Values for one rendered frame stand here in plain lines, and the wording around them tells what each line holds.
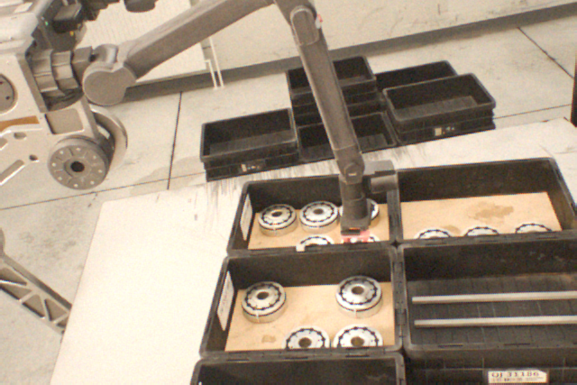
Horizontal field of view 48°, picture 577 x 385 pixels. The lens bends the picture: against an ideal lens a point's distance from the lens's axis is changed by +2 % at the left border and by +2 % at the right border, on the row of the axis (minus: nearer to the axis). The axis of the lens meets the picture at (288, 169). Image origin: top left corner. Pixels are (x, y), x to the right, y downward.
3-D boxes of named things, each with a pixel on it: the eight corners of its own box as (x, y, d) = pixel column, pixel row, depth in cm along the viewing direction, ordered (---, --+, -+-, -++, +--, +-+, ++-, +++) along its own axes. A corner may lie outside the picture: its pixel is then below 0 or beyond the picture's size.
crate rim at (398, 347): (198, 365, 127) (196, 357, 125) (226, 261, 151) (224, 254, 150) (404, 359, 120) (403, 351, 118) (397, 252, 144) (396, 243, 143)
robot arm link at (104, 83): (281, -63, 114) (287, -42, 106) (315, -1, 122) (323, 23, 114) (80, 55, 124) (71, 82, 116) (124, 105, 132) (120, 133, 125)
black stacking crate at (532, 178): (400, 282, 150) (397, 245, 144) (395, 205, 174) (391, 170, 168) (583, 274, 143) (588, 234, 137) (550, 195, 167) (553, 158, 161)
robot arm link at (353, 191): (336, 168, 146) (340, 180, 141) (366, 162, 146) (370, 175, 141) (340, 192, 150) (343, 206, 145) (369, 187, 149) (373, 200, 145)
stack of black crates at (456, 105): (404, 210, 278) (397, 122, 253) (389, 173, 303) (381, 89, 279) (496, 194, 277) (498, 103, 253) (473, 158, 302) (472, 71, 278)
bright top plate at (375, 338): (329, 362, 128) (329, 361, 128) (337, 324, 136) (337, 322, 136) (380, 367, 125) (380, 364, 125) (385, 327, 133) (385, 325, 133)
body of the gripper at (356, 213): (371, 206, 154) (369, 180, 150) (368, 232, 145) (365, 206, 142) (345, 206, 155) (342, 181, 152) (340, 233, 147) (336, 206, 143)
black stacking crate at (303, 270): (211, 396, 132) (197, 359, 126) (235, 291, 156) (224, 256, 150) (407, 391, 125) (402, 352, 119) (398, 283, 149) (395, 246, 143)
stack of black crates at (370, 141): (313, 226, 279) (301, 162, 260) (306, 188, 304) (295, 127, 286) (403, 210, 278) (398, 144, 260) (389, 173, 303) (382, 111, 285)
